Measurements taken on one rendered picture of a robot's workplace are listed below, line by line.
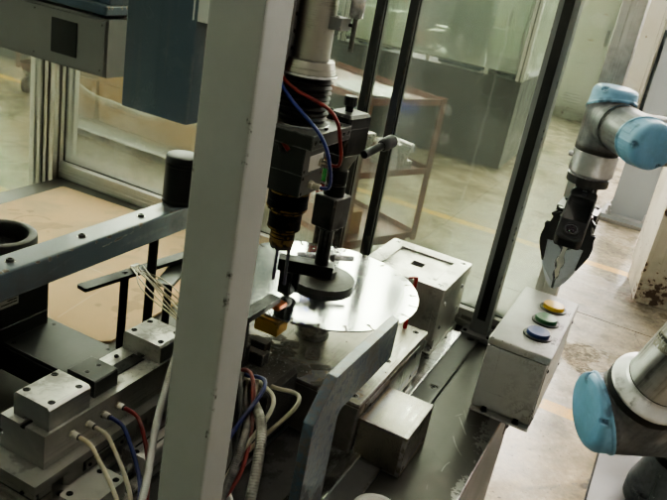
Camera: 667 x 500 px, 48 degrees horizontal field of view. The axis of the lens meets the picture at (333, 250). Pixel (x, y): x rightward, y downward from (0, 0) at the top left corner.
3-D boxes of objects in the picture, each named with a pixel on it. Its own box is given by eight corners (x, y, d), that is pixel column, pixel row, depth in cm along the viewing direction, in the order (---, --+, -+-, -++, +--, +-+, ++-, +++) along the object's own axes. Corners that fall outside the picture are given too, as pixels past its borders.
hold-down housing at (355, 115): (325, 219, 116) (348, 90, 109) (350, 229, 113) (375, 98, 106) (304, 226, 112) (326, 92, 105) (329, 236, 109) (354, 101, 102)
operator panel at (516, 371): (506, 349, 158) (525, 286, 152) (558, 368, 154) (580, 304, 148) (467, 409, 134) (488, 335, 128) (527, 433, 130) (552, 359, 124)
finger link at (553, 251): (557, 279, 140) (572, 234, 136) (550, 290, 135) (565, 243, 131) (541, 274, 141) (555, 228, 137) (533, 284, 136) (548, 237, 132)
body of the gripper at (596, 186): (594, 238, 136) (615, 176, 131) (586, 252, 129) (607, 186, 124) (553, 225, 139) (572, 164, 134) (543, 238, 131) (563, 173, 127)
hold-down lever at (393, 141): (360, 143, 115) (363, 125, 114) (397, 154, 112) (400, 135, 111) (337, 151, 108) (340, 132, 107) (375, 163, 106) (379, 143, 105)
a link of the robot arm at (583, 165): (616, 162, 122) (567, 148, 125) (607, 187, 124) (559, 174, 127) (621, 153, 128) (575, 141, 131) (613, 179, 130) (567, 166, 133)
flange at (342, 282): (365, 283, 127) (368, 270, 126) (332, 303, 118) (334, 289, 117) (311, 261, 131) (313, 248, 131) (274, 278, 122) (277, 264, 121)
